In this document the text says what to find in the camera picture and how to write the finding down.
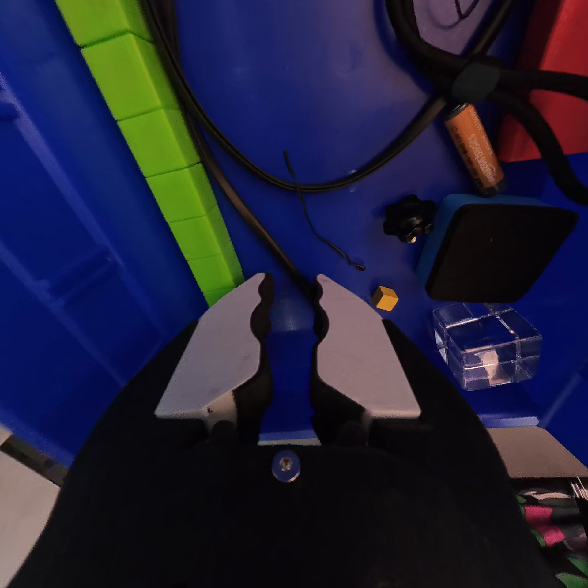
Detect blue plastic bin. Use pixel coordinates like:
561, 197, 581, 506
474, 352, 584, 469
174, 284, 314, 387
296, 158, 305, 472
0, 0, 588, 466

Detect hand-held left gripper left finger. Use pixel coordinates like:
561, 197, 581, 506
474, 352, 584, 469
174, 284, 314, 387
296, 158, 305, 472
154, 272, 276, 445

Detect thin black twist tie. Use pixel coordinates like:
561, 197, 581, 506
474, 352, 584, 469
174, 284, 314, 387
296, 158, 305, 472
282, 150, 367, 272

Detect floral patterned clothing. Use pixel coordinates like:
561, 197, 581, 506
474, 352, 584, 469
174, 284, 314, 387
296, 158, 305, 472
511, 478, 588, 588

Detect pale card with scribble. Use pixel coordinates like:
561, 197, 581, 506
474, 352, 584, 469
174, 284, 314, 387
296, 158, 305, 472
415, 0, 511, 57

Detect red object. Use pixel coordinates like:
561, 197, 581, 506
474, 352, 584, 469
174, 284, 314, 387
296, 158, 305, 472
497, 0, 588, 164

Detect dark cord strap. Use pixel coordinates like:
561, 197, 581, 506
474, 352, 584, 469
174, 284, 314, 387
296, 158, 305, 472
450, 62, 502, 103

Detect black flat cable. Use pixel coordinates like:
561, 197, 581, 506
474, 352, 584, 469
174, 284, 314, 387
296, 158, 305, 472
138, 0, 513, 298

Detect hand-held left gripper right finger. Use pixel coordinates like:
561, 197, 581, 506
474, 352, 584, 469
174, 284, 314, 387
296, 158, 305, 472
309, 274, 422, 445

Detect row of green blocks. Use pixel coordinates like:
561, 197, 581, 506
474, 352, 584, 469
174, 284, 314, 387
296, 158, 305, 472
55, 0, 245, 307

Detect blue black eraser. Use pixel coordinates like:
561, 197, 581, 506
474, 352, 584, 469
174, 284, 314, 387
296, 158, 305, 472
415, 193, 580, 304

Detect clear acrylic block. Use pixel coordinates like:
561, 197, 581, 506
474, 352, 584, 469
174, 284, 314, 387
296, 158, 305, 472
432, 302, 543, 392

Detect small yellow cube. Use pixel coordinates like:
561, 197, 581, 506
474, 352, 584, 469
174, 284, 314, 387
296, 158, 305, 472
371, 285, 400, 312

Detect black braided cord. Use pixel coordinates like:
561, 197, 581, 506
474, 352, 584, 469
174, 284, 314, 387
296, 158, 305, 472
385, 0, 588, 206

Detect orange battery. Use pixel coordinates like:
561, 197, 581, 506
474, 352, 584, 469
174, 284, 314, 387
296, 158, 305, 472
443, 103, 507, 197

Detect black star knob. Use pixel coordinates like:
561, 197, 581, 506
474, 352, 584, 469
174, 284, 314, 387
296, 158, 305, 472
383, 195, 436, 244

